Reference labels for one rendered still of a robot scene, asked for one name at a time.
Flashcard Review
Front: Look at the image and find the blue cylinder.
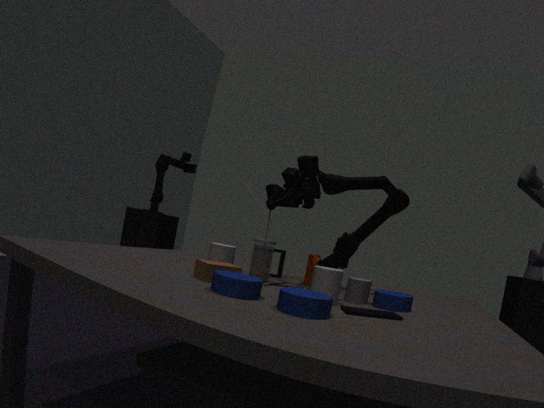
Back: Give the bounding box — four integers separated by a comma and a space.
211, 271, 263, 300
373, 289, 413, 313
277, 287, 333, 320

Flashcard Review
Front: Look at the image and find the french press coffee maker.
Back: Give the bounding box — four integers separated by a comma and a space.
248, 200, 286, 286

